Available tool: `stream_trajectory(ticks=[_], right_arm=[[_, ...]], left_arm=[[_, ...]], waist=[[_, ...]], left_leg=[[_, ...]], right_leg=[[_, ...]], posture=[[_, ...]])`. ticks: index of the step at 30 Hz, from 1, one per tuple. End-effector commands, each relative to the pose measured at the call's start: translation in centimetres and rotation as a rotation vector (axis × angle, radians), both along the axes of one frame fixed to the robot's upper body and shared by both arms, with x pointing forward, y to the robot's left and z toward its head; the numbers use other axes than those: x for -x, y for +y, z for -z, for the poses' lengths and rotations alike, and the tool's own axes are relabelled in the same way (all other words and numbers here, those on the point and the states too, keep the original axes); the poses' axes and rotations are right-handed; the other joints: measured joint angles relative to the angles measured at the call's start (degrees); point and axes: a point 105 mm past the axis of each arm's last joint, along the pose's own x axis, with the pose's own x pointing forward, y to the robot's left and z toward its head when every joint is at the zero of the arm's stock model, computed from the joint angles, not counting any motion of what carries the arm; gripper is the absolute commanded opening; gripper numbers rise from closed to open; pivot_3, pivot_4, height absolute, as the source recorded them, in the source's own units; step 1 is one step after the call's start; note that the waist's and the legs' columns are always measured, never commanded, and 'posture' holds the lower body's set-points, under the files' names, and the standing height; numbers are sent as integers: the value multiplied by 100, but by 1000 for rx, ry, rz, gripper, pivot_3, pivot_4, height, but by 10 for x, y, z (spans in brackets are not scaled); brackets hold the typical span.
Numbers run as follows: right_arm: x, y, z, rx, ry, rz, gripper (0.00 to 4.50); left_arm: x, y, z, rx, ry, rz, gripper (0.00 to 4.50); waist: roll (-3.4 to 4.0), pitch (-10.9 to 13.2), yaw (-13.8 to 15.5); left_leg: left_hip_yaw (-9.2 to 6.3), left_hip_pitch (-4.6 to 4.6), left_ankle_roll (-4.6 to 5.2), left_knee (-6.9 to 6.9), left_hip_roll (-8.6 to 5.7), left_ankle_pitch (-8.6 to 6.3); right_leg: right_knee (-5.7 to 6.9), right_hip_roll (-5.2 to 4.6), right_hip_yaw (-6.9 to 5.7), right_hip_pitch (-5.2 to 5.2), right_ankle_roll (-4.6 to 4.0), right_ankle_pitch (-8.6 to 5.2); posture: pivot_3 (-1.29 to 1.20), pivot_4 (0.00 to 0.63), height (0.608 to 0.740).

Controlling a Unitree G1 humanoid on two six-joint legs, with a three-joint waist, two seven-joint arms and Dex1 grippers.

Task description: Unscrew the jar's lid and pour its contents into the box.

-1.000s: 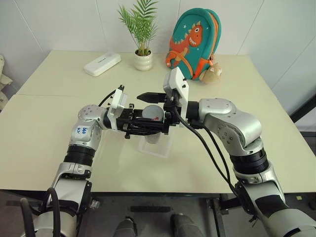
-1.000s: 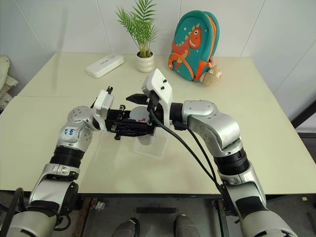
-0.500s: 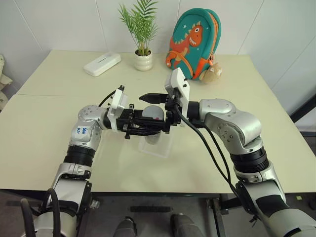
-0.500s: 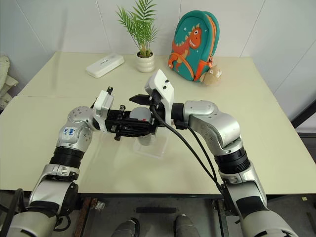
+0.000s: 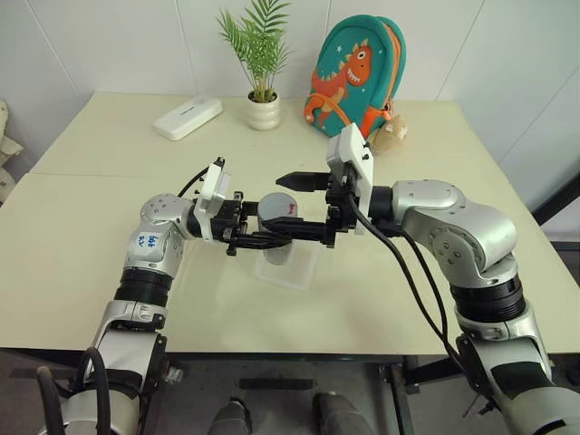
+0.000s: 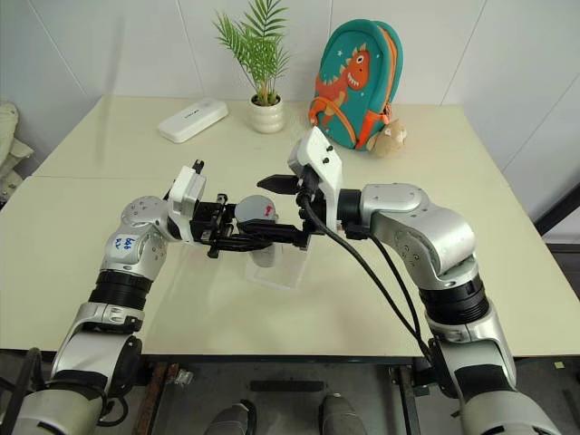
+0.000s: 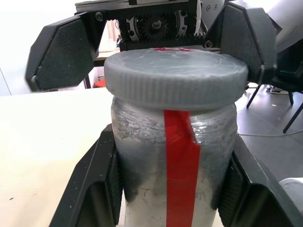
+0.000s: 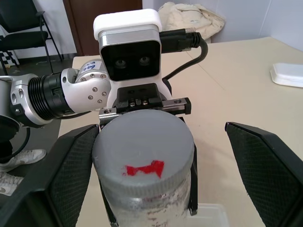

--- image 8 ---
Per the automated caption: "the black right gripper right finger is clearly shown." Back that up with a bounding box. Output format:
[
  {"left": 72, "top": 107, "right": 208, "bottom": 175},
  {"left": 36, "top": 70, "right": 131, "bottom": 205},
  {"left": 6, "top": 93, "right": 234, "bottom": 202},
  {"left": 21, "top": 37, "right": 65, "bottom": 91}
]
[{"left": 224, "top": 122, "right": 303, "bottom": 227}]

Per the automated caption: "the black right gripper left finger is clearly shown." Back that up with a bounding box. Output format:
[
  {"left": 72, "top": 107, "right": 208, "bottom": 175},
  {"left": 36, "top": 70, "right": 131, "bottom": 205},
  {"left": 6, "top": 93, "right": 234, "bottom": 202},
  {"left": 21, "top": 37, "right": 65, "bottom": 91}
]
[{"left": 0, "top": 124, "right": 100, "bottom": 227}]

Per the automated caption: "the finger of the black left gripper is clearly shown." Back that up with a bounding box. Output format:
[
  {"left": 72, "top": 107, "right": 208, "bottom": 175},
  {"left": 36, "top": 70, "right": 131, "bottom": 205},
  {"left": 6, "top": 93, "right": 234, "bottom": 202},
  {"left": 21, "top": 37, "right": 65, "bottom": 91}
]
[
  {"left": 99, "top": 182, "right": 119, "bottom": 227},
  {"left": 179, "top": 115, "right": 199, "bottom": 216}
]

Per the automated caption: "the clear plastic jar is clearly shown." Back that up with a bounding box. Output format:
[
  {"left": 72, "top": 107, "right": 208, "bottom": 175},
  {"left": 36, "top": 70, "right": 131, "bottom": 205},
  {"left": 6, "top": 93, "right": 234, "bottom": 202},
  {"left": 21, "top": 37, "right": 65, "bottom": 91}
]
[{"left": 99, "top": 174, "right": 193, "bottom": 227}]

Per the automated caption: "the grey jar lid red mark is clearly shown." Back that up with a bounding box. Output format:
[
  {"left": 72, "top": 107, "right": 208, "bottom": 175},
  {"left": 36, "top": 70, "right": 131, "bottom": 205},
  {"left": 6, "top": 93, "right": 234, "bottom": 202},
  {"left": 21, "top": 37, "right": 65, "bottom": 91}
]
[{"left": 91, "top": 109, "right": 196, "bottom": 200}]

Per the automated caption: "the clear plastic box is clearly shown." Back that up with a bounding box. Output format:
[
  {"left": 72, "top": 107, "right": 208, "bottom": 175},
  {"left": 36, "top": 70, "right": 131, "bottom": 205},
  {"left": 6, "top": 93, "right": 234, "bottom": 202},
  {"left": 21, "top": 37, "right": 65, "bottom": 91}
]
[{"left": 186, "top": 202, "right": 232, "bottom": 227}]

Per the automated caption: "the white plastic box lid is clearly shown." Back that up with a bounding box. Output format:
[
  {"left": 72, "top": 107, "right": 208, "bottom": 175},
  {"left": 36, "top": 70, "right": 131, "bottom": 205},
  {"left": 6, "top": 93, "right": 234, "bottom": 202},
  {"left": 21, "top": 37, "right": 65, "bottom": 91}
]
[{"left": 269, "top": 62, "right": 303, "bottom": 89}]

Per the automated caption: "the white grey sneaker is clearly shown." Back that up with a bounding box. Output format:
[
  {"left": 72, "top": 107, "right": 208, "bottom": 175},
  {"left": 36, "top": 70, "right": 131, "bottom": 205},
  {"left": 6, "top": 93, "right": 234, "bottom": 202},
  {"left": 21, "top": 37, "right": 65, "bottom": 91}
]
[
  {"left": 0, "top": 171, "right": 25, "bottom": 197},
  {"left": 0, "top": 148, "right": 47, "bottom": 173}
]

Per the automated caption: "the dark round robot body part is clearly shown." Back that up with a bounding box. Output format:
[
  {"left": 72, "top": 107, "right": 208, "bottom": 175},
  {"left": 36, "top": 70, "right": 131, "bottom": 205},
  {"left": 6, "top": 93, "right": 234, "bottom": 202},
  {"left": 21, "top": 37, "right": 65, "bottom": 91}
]
[{"left": 0, "top": 114, "right": 20, "bottom": 164}]

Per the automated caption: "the brown wooden door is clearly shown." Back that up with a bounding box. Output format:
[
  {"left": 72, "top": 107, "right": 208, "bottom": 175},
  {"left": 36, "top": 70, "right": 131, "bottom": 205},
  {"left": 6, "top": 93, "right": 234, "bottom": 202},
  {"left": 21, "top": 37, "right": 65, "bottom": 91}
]
[{"left": 62, "top": 0, "right": 143, "bottom": 57}]

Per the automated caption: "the cream white jacket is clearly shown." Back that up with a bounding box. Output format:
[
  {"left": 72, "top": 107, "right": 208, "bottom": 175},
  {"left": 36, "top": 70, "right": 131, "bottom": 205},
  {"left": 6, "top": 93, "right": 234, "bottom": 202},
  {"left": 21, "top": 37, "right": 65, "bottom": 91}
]
[{"left": 157, "top": 1, "right": 226, "bottom": 44}]

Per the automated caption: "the black white checkerboard panel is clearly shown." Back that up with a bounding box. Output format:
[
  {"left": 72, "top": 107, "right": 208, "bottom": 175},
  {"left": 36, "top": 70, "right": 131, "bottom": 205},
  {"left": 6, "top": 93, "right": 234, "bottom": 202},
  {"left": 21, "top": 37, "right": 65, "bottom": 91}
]
[{"left": 0, "top": 25, "right": 20, "bottom": 67}]

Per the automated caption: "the black chair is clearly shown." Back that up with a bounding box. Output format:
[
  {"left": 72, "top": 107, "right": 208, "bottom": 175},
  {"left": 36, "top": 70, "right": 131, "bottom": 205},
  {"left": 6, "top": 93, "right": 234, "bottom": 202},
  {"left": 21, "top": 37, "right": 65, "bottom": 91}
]
[{"left": 0, "top": 0, "right": 64, "bottom": 76}]

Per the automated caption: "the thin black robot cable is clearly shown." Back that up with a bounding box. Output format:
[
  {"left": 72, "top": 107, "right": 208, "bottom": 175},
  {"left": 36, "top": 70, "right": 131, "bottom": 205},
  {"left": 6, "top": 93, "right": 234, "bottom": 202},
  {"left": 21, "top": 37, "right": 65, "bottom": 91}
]
[{"left": 9, "top": 127, "right": 32, "bottom": 158}]

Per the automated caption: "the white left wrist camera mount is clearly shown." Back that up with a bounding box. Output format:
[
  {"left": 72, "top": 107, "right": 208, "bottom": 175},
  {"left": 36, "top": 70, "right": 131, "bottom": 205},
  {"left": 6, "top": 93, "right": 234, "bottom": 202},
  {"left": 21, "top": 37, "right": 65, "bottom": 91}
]
[{"left": 93, "top": 9, "right": 174, "bottom": 112}]

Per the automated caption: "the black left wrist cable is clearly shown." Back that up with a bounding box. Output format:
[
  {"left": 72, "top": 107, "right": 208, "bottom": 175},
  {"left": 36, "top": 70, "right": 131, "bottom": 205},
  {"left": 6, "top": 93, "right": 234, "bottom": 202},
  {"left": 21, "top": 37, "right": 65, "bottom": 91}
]
[{"left": 160, "top": 26, "right": 209, "bottom": 81}]

